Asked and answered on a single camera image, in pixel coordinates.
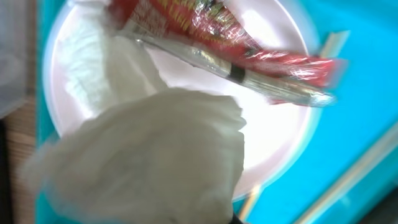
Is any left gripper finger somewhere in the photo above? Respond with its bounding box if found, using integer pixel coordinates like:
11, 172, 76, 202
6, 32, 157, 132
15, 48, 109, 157
229, 213, 244, 224

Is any large white plate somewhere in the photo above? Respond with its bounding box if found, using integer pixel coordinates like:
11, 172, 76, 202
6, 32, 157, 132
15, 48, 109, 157
42, 0, 321, 202

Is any white napkin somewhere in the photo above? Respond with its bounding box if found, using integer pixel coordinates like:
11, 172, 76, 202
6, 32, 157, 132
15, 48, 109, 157
21, 0, 248, 224

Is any red snack wrapper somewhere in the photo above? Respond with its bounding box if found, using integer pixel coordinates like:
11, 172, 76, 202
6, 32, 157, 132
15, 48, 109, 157
106, 0, 338, 107

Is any wooden chopstick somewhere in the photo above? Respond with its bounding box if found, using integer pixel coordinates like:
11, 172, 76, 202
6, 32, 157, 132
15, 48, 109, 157
295, 122, 397, 224
238, 30, 350, 223

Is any clear plastic waste bin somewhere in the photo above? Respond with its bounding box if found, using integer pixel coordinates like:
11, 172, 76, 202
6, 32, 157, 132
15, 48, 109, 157
1, 0, 35, 118

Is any teal serving tray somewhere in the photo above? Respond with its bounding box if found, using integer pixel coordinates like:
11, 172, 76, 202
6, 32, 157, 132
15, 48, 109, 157
34, 0, 398, 224

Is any black rectangular tray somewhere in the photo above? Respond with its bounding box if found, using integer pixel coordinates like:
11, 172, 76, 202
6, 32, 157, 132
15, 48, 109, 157
1, 120, 14, 224

